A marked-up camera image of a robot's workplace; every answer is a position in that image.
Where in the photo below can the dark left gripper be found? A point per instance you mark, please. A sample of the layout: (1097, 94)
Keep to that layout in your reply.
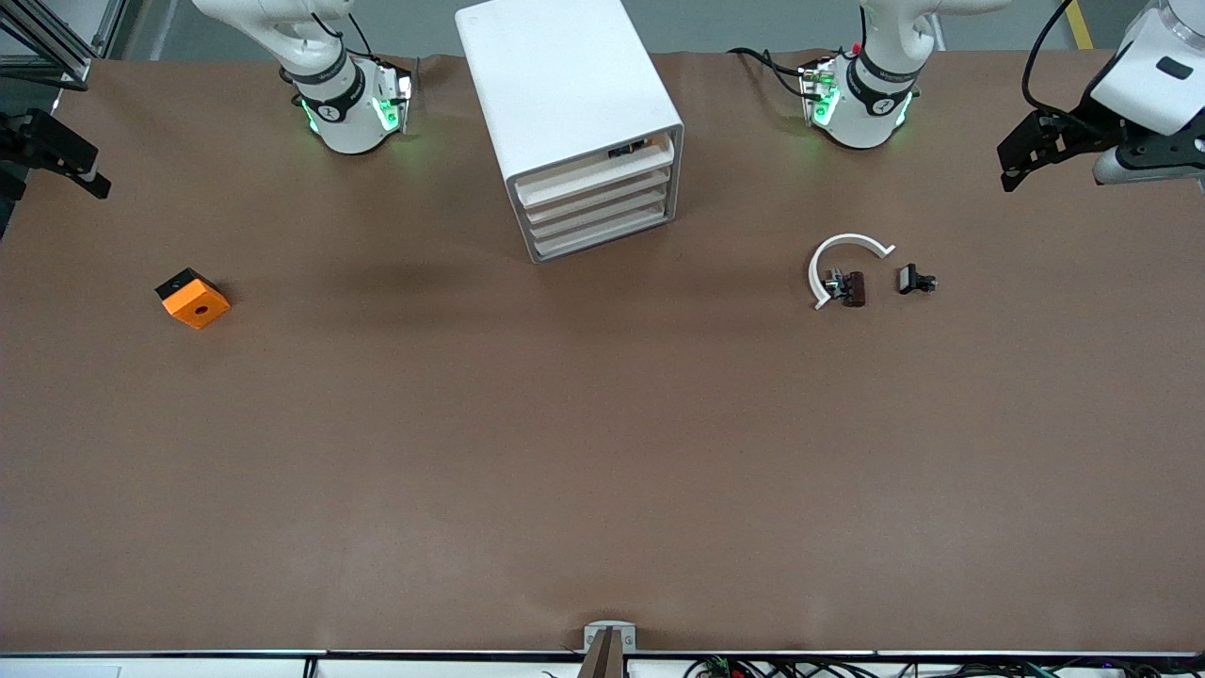
(1074, 129)

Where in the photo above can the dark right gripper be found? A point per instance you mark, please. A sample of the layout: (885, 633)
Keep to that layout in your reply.
(28, 141)

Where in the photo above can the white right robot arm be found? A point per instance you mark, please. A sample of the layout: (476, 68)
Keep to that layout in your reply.
(348, 122)

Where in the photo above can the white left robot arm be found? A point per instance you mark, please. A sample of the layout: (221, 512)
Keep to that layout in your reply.
(866, 113)

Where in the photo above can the white drawer cabinet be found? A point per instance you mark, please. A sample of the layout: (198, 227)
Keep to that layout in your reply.
(555, 85)

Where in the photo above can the yellow floor tape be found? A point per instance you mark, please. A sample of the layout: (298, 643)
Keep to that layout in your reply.
(1078, 24)

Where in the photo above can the orange and black block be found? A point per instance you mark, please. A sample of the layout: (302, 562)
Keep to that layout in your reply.
(193, 299)

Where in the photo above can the white curved plastic piece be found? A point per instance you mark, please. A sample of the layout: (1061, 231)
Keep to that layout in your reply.
(852, 240)

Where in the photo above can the small colourful electronic part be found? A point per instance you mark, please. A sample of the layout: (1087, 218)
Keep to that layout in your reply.
(629, 148)

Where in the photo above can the brown table mat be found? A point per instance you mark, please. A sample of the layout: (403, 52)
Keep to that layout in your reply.
(602, 490)

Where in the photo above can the small black switch part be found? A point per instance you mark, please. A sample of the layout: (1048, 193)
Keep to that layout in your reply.
(913, 279)

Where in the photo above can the brown push button switch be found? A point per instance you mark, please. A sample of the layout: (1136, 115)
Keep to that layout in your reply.
(850, 288)

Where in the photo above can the white table edge rail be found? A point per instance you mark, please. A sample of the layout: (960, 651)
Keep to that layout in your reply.
(188, 664)

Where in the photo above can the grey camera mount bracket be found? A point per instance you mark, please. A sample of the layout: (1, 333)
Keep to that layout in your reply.
(609, 650)

